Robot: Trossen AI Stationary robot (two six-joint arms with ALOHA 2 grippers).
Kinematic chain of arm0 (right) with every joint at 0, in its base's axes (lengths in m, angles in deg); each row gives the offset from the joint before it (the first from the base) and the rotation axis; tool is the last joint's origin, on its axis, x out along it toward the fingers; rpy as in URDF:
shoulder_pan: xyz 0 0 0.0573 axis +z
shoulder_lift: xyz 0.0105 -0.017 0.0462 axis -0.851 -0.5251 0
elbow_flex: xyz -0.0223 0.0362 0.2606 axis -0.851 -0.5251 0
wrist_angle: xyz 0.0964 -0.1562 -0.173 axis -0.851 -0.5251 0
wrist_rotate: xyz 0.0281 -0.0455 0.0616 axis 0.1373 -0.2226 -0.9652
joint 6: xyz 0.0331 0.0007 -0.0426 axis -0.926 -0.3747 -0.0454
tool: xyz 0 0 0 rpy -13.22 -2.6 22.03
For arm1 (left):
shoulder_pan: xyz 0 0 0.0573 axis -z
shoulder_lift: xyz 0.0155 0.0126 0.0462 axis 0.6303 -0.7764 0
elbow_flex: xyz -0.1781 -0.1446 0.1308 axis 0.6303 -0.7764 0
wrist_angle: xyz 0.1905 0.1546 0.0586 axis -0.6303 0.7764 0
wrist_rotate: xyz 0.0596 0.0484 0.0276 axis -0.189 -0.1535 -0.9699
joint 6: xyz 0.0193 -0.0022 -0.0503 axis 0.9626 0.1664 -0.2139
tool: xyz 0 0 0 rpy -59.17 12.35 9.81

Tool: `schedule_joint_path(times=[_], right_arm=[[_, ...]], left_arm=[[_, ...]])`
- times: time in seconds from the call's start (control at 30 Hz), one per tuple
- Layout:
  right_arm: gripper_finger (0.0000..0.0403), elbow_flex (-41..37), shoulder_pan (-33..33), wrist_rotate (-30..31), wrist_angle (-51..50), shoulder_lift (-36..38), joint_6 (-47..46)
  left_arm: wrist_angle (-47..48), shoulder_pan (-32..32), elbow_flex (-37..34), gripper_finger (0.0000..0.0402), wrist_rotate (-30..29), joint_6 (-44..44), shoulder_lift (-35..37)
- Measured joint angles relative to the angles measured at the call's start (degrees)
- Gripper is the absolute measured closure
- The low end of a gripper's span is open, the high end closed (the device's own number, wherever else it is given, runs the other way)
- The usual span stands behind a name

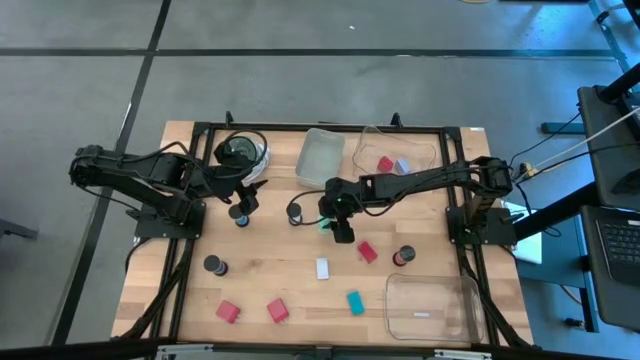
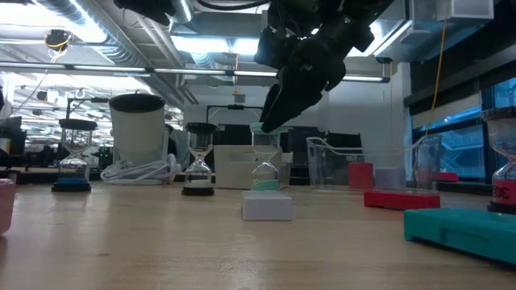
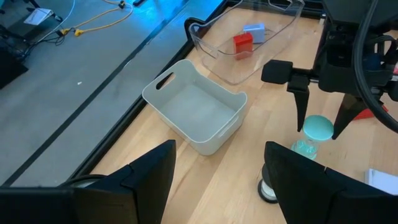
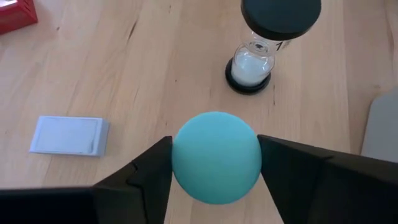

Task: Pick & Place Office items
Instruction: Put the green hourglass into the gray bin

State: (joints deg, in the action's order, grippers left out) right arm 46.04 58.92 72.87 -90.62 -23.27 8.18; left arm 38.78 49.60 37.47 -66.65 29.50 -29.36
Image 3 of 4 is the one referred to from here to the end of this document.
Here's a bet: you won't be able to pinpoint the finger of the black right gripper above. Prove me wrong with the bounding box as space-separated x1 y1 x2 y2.
331 93 368 140
261 59 312 133

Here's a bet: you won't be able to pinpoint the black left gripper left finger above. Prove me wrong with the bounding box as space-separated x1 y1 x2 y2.
73 139 177 224

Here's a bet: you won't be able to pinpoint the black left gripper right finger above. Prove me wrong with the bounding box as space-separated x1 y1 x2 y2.
264 141 398 224

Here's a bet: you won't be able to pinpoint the red box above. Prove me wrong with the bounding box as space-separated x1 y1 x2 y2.
353 105 389 121

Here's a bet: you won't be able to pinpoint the mint-lid jar green contents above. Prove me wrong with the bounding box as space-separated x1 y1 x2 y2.
290 114 335 160

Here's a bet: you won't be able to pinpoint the black-lid jar white contents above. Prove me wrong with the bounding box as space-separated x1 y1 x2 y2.
257 163 279 205

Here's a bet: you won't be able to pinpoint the red cube adapter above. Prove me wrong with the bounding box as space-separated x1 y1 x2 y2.
233 32 254 60

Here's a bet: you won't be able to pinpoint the white box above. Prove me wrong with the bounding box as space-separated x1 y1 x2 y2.
364 167 398 196

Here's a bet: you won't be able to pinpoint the pale blue cube adapter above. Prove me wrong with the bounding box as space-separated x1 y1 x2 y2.
243 22 266 44

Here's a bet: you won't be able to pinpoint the clear plastic tray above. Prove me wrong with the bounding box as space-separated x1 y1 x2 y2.
188 0 305 85

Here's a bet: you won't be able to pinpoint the white plastic bin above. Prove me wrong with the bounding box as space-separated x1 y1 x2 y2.
142 58 249 156

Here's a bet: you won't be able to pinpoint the white paper on stand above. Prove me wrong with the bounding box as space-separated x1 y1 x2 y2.
23 7 53 26

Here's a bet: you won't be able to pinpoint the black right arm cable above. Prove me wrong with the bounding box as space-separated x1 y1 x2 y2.
353 0 398 135

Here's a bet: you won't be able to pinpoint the black aluminium table frame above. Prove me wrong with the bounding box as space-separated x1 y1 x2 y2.
67 0 326 187

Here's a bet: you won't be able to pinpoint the black frame clamp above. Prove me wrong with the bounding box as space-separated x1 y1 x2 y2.
183 17 206 35

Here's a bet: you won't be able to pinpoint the yellow extension cable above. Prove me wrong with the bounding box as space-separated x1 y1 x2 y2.
60 0 134 37

